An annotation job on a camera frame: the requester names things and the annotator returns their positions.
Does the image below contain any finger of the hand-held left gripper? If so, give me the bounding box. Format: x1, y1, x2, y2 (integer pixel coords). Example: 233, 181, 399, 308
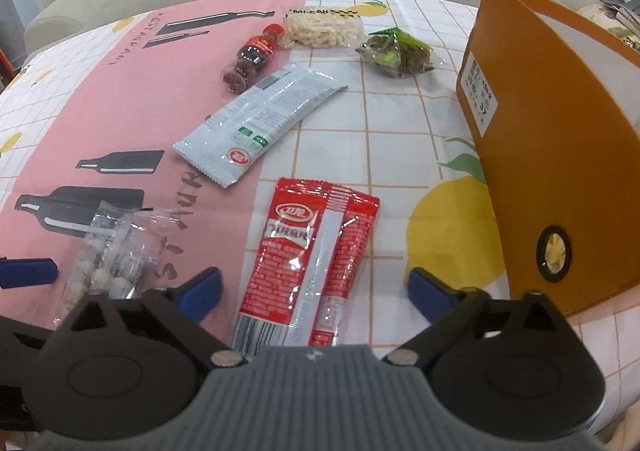
0, 256, 58, 289
0, 315, 51, 352

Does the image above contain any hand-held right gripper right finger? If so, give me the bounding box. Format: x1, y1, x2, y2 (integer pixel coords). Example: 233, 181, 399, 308
385, 268, 576, 367

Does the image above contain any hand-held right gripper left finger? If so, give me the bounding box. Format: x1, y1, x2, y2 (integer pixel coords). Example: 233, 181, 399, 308
52, 267, 246, 369

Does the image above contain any clear bag of white candies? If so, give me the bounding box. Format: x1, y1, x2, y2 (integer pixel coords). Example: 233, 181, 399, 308
52, 201, 166, 327

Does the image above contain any red snack packet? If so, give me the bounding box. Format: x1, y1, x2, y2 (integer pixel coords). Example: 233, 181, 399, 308
231, 178, 379, 348

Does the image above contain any pale blue snack packet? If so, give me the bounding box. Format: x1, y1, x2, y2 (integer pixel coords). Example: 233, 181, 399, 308
172, 64, 348, 188

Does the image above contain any orange cardboard box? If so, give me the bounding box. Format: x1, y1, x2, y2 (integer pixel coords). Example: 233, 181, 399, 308
456, 0, 640, 318

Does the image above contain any green snack packet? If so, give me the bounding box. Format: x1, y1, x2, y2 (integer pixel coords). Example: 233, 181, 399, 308
356, 27, 446, 79

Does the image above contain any small cola bottle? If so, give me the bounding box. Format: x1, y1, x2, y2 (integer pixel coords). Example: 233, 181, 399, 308
220, 24, 286, 94

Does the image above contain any white puffed snack packet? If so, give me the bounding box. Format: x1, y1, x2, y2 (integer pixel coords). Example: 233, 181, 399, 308
282, 6, 363, 49

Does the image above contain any pink and white checked tablecloth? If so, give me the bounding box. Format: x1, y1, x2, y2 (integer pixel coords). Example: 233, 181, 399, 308
0, 0, 640, 382

